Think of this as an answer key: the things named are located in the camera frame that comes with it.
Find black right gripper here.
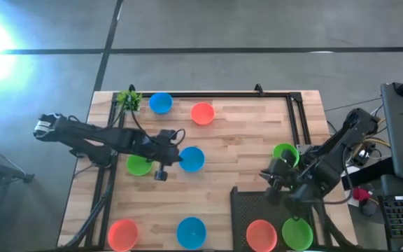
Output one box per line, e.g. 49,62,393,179
261,149,296,188

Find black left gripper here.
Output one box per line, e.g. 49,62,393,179
148,137,185,166

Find green plastic mini bowl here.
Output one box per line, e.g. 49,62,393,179
272,142,301,169
125,153,155,177
281,217,314,251

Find blue plastic mini bowl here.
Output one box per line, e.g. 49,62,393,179
178,146,206,174
148,92,174,115
176,216,208,251

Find orange plastic mini bowl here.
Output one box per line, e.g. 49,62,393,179
246,219,278,252
107,218,139,252
190,101,216,126

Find black power adapter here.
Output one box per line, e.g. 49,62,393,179
353,148,376,167

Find small potted artificial plant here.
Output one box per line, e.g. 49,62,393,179
116,89,143,113

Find long black bar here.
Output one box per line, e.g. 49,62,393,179
341,166,397,192

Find small red object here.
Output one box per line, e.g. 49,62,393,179
351,187,372,203

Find black computer mouse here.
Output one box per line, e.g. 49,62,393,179
360,201,377,217

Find grey floor stand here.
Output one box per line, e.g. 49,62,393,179
0,139,35,185

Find black gripper-mounted post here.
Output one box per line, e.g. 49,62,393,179
154,162,169,182

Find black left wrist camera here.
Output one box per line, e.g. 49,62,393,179
158,128,176,141

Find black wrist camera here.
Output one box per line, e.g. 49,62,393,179
264,185,309,213
158,128,176,141

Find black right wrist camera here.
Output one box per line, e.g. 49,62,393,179
264,185,309,213

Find black aluminium table frame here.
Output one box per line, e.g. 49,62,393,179
64,91,355,252

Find thin black floor cable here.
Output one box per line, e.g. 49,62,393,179
325,97,383,113

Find yellow cables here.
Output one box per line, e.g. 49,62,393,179
350,136,391,157

